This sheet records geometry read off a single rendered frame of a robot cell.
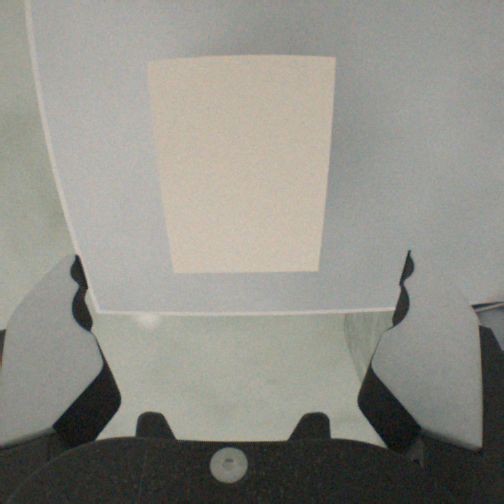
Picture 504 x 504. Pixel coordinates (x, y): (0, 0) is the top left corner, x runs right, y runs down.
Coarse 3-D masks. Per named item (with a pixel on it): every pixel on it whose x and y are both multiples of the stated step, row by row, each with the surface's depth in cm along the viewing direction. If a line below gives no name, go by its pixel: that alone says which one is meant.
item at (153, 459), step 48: (144, 432) 5; (48, 480) 4; (96, 480) 4; (144, 480) 4; (192, 480) 4; (240, 480) 4; (288, 480) 4; (336, 480) 4; (384, 480) 4; (432, 480) 4
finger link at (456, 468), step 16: (480, 336) 7; (496, 352) 6; (496, 368) 6; (496, 384) 5; (496, 400) 5; (496, 416) 5; (496, 432) 4; (416, 448) 5; (432, 448) 4; (448, 448) 4; (480, 448) 4; (496, 448) 4; (432, 464) 4; (448, 464) 4; (464, 464) 4; (480, 464) 4; (496, 464) 4; (448, 480) 4; (464, 480) 4; (480, 480) 4; (496, 480) 4; (464, 496) 4; (480, 496) 4; (496, 496) 3
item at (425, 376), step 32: (416, 256) 10; (416, 288) 9; (448, 288) 9; (416, 320) 7; (448, 320) 7; (384, 352) 7; (416, 352) 6; (448, 352) 6; (480, 352) 6; (384, 384) 6; (416, 384) 6; (448, 384) 6; (480, 384) 5; (384, 416) 6; (416, 416) 5; (448, 416) 5; (480, 416) 5
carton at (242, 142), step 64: (192, 64) 17; (256, 64) 17; (320, 64) 17; (192, 128) 19; (256, 128) 19; (320, 128) 19; (192, 192) 21; (256, 192) 21; (320, 192) 21; (192, 256) 24; (256, 256) 24
